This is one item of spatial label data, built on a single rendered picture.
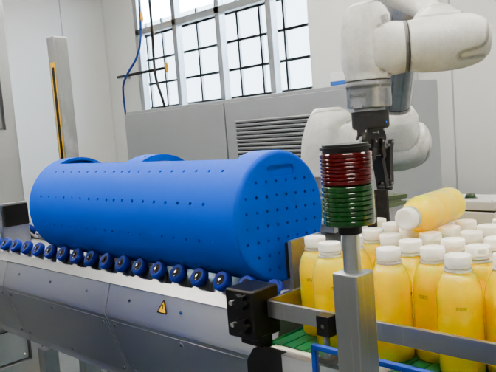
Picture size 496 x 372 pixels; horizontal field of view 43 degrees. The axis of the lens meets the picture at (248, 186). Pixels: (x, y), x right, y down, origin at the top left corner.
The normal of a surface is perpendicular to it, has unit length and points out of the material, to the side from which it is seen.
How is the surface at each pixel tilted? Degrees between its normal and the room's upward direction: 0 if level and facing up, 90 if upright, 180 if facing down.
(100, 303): 70
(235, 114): 90
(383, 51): 96
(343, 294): 90
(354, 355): 90
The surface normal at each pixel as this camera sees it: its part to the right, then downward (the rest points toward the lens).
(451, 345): -0.70, 0.12
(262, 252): 0.71, 0.01
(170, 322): -0.69, -0.22
